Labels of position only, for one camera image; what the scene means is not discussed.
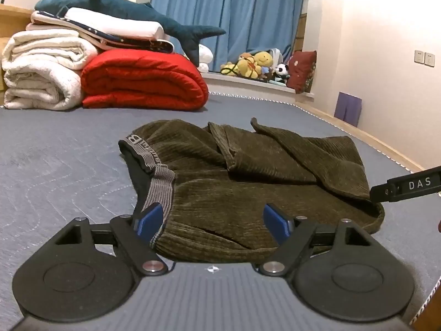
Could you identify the yellow plush toy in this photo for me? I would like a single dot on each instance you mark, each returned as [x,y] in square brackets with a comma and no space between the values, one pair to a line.
[253,62]

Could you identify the blue curtain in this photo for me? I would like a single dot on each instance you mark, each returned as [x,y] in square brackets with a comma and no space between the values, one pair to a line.
[224,13]

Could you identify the wooden headboard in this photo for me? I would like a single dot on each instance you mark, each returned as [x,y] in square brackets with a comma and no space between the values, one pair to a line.
[10,17]

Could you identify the red folded quilt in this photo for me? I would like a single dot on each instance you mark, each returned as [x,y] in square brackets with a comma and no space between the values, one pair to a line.
[144,79]

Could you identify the blue shark plush toy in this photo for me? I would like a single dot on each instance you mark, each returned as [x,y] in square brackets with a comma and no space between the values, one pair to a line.
[137,10]

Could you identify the white plush toy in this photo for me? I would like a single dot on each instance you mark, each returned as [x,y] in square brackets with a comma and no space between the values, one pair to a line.
[206,57]

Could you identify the panda plush toy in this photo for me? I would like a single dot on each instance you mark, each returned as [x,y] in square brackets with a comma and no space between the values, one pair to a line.
[281,71]

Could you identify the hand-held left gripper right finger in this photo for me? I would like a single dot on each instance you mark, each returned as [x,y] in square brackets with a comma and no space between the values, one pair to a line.
[274,219]

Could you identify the wooden bed frame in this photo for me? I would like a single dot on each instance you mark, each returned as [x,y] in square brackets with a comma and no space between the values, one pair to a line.
[361,132]

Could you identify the white navy folded pad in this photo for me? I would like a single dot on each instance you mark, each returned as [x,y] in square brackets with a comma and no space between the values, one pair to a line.
[110,27]

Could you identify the white folded blanket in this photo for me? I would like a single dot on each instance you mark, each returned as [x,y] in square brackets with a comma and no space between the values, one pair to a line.
[41,65]

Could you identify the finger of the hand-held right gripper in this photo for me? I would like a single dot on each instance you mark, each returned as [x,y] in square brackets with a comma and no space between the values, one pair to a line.
[379,191]

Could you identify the purple board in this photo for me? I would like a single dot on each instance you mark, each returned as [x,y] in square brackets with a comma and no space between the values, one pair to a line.
[348,108]

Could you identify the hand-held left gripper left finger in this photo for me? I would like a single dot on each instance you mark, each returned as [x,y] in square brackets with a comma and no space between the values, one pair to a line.
[150,219]

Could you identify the red cushion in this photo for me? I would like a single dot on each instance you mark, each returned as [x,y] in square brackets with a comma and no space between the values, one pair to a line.
[302,70]

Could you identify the white wall switch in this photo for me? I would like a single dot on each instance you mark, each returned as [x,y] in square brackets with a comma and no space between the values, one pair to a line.
[429,58]
[418,56]

